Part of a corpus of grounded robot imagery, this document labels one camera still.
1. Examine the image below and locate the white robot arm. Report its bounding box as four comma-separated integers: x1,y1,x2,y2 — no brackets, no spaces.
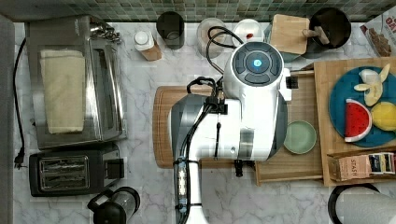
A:
168,42,290,224

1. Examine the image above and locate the bamboo drawer cabinet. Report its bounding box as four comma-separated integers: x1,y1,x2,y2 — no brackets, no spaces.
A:
314,57,395,187

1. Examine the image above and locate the black two-slot toaster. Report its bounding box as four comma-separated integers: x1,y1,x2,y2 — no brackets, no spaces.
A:
28,143,124,197

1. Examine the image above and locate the white bowl with red item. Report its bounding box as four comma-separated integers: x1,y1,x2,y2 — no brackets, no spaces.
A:
233,19,265,43

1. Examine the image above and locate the orange juice bottle white cap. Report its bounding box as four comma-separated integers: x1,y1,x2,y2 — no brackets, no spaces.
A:
134,31,162,61

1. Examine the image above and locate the bamboo drawer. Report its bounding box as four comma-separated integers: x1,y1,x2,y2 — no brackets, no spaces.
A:
255,70,323,186

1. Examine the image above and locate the clear cereal container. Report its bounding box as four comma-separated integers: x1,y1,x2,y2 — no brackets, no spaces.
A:
196,18,225,59

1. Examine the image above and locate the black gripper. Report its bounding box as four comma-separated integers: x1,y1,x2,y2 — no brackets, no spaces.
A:
233,160,255,177

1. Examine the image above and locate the beige cloth on oven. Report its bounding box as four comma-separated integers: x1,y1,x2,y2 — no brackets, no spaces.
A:
39,49,86,134

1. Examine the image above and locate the small green dish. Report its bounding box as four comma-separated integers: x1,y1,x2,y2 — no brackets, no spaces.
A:
284,120,317,155

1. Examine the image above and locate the black coffee grinder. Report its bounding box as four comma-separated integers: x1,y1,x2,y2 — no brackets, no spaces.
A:
88,187,140,224

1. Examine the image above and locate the wooden spoon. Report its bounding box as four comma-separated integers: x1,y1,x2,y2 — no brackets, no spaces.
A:
302,26,330,45

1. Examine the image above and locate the container with bamboo lid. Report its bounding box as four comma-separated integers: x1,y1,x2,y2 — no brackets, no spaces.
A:
264,14,309,63

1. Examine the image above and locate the toy watermelon slice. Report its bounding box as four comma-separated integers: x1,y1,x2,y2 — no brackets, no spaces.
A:
345,99,372,143

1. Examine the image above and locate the bamboo cutting board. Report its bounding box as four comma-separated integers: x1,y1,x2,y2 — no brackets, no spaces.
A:
152,86,233,169

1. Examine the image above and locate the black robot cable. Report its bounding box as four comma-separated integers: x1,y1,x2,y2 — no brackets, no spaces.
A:
205,25,245,76

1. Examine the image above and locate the toy yellow lemon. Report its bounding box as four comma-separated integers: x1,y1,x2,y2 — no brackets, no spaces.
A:
371,102,396,132

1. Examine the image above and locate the cereal box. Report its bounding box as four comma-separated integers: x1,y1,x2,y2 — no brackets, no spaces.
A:
361,7,396,57

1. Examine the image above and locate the silver toaster oven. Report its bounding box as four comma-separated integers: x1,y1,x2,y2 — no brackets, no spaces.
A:
26,15,126,150

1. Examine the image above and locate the black utensil pot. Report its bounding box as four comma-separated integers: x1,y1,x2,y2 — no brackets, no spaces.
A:
303,7,351,59

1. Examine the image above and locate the dark glass jar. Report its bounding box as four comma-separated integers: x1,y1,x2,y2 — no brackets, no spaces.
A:
156,11,184,49

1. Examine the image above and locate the toy peeled banana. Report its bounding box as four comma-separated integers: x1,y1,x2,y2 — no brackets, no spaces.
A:
354,63,390,106

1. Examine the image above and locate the black power cord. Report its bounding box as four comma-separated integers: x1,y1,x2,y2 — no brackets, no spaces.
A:
12,37,28,170

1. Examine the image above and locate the stash tea packet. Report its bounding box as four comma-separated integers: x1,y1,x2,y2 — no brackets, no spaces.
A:
337,155,372,181

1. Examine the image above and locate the dark tea packet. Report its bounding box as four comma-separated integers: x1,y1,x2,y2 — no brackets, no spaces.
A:
369,154,382,174

